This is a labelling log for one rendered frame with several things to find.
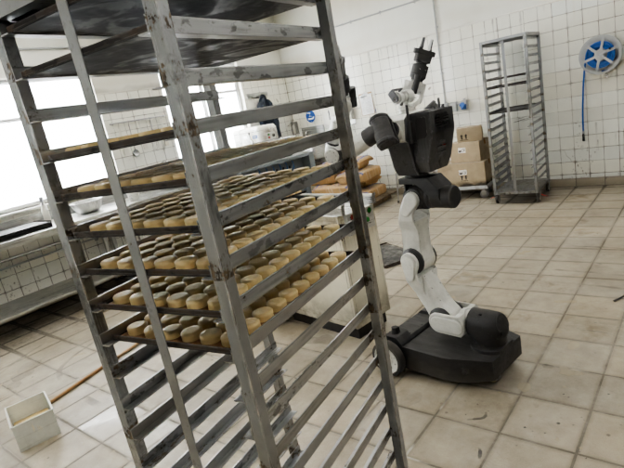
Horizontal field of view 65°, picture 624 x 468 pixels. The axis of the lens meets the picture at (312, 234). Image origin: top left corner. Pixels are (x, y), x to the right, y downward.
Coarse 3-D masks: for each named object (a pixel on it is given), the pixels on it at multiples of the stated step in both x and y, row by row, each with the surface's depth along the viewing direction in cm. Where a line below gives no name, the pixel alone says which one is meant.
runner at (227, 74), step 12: (192, 72) 91; (204, 72) 94; (216, 72) 96; (228, 72) 99; (240, 72) 103; (252, 72) 106; (264, 72) 110; (276, 72) 114; (288, 72) 118; (300, 72) 123; (312, 72) 128; (324, 72) 133; (192, 84) 91; (204, 84) 96
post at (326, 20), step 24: (336, 48) 133; (336, 72) 133; (336, 96) 135; (336, 120) 137; (360, 192) 143; (360, 216) 143; (360, 240) 146; (384, 336) 154; (384, 360) 155; (384, 384) 158
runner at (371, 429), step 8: (384, 408) 160; (376, 416) 160; (376, 424) 154; (368, 432) 149; (360, 440) 150; (368, 440) 148; (360, 448) 144; (352, 456) 140; (344, 464) 141; (352, 464) 139
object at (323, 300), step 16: (320, 224) 308; (352, 240) 305; (352, 272) 307; (336, 288) 317; (384, 288) 329; (320, 304) 334; (352, 304) 310; (384, 304) 330; (304, 320) 360; (336, 320) 327; (368, 320) 320; (384, 320) 336; (352, 336) 325
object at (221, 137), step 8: (208, 88) 156; (208, 104) 158; (216, 104) 158; (216, 112) 158; (216, 136) 160; (224, 136) 160; (216, 144) 161; (224, 144) 160; (272, 336) 179; (264, 344) 179; (280, 384) 183; (288, 424) 186; (296, 440) 190
